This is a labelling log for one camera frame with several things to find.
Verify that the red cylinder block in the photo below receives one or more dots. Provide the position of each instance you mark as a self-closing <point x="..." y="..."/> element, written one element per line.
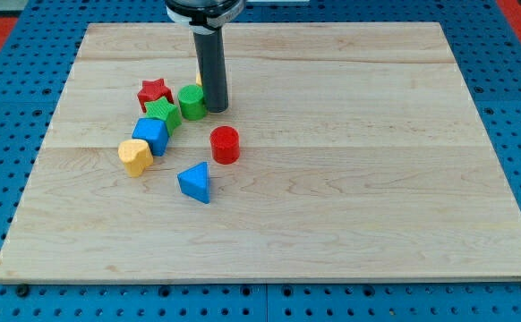
<point x="225" y="145"/>

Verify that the yellow heart block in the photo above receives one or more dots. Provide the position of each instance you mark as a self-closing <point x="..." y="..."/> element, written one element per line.
<point x="136" y="156"/>

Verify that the blue cube block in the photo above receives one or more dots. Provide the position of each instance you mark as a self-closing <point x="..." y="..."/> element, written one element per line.
<point x="154" y="131"/>

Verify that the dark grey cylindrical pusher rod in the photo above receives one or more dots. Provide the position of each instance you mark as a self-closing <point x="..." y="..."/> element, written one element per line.
<point x="212" y="66"/>

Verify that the red star block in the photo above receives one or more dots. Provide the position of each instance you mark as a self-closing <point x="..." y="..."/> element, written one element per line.
<point x="152" y="91"/>

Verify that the green star block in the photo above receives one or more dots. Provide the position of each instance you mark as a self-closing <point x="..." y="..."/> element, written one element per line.
<point x="166" y="112"/>

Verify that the light wooden board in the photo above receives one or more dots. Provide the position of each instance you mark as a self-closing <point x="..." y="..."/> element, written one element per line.
<point x="363" y="159"/>

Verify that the blue triangle block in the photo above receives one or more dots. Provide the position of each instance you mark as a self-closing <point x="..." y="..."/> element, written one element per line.
<point x="194" y="182"/>

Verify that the green cylinder block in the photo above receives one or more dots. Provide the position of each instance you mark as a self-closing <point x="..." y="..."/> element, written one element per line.
<point x="191" y="102"/>

